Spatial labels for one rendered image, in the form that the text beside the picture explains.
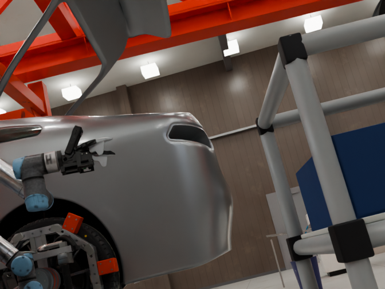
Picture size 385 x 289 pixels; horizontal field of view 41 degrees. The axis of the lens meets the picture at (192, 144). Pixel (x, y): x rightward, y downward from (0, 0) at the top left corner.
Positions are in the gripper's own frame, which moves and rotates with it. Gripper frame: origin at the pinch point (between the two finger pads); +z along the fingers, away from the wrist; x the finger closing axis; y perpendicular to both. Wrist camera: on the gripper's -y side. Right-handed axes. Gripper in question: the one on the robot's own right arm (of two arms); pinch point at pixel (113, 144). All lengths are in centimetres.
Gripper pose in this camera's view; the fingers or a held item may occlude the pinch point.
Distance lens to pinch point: 186.6
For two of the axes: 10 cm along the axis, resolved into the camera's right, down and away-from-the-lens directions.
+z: 9.7, -1.9, 1.6
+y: 2.4, 9.0, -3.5
